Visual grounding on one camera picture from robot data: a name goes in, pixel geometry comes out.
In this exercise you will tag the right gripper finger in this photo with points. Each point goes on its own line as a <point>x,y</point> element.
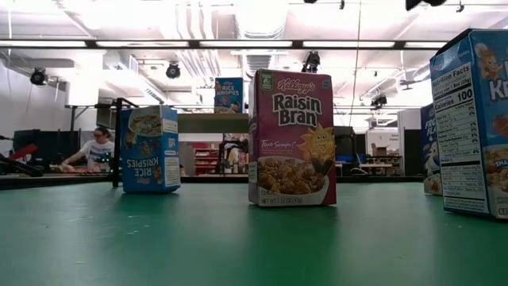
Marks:
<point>416,3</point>

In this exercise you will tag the Frosted Flakes cereal box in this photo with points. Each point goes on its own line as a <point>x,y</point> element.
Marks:
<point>430,139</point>

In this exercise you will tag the Raisin Bran cereal box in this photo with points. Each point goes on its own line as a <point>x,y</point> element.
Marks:
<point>293,119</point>

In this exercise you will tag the Rice Krispies cereal box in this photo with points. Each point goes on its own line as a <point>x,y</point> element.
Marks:
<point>460,139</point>
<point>229,95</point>
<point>147,159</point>

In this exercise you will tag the wooden shelf with black legs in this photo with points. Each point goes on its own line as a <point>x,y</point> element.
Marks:
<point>210,123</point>

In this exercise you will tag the white partition panel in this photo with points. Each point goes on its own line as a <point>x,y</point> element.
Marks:
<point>401,139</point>

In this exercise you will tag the cardboard box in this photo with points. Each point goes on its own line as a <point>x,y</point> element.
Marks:
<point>380,150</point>

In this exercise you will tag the black background cabinet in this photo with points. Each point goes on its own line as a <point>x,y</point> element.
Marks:
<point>345,139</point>

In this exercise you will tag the background work table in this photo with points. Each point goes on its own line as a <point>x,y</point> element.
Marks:
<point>375,165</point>

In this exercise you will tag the red storage shelves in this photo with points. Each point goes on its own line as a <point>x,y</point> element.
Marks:
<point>206,159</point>

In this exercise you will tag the green table mat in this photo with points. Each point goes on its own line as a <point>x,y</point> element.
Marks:
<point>238,246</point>

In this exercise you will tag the person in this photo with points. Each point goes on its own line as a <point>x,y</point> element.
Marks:
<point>95,151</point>

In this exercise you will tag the black partition screen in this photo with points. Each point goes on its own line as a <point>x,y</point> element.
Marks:
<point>47,143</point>

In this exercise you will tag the red background tool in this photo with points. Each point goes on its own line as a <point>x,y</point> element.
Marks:
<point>21,153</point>

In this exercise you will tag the black overhead camera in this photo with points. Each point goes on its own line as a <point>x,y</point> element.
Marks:
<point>173,71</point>
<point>38,76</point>
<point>311,61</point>
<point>379,101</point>

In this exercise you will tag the black metal rig frame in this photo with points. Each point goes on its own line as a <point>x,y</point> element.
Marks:
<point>218,179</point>

